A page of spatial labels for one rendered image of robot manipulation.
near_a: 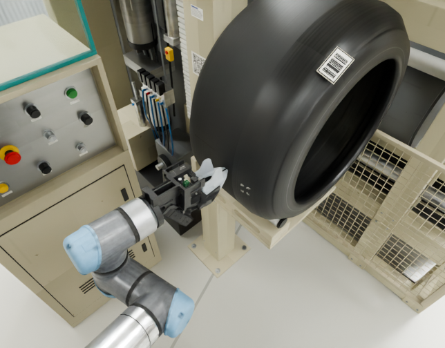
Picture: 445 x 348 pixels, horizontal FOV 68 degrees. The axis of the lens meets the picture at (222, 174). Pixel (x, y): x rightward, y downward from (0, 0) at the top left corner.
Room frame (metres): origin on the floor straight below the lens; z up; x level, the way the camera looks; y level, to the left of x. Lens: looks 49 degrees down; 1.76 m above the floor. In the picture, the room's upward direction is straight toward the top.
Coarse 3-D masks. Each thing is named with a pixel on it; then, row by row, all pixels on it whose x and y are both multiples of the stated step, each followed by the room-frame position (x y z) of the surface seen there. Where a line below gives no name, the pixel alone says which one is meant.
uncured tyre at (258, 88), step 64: (256, 0) 0.74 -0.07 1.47; (320, 0) 0.70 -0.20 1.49; (256, 64) 0.59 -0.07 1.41; (320, 64) 0.54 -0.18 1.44; (384, 64) 0.85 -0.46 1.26; (192, 128) 0.60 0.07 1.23; (256, 128) 0.49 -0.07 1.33; (320, 128) 0.50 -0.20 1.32; (256, 192) 0.45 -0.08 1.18; (320, 192) 0.60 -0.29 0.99
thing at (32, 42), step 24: (0, 0) 0.77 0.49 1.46; (24, 0) 0.80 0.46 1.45; (48, 0) 0.84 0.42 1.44; (72, 0) 0.88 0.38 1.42; (0, 24) 0.75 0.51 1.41; (24, 24) 0.79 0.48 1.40; (48, 24) 0.82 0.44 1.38; (72, 24) 0.86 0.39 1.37; (0, 48) 0.74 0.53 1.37; (24, 48) 0.77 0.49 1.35; (48, 48) 0.81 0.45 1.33; (72, 48) 0.85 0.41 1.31; (0, 72) 0.72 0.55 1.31; (24, 72) 0.75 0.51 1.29
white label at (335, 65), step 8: (336, 48) 0.56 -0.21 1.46; (336, 56) 0.55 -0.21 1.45; (344, 56) 0.55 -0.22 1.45; (328, 64) 0.54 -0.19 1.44; (336, 64) 0.54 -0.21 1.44; (344, 64) 0.54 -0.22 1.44; (320, 72) 0.53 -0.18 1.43; (328, 72) 0.53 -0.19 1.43; (336, 72) 0.53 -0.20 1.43; (328, 80) 0.52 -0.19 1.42; (336, 80) 0.51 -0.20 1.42
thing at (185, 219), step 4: (168, 212) 0.37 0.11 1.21; (172, 212) 0.38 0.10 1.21; (176, 212) 0.38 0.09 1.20; (180, 212) 0.39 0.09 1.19; (164, 216) 0.37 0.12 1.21; (168, 216) 0.37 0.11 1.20; (172, 216) 0.38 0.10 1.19; (176, 216) 0.38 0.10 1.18; (180, 216) 0.39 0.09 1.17; (184, 216) 0.40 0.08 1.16; (188, 216) 0.40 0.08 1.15; (176, 220) 0.38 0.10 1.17; (180, 220) 0.39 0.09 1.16; (184, 220) 0.40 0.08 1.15; (188, 220) 0.40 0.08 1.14; (184, 224) 0.40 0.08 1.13
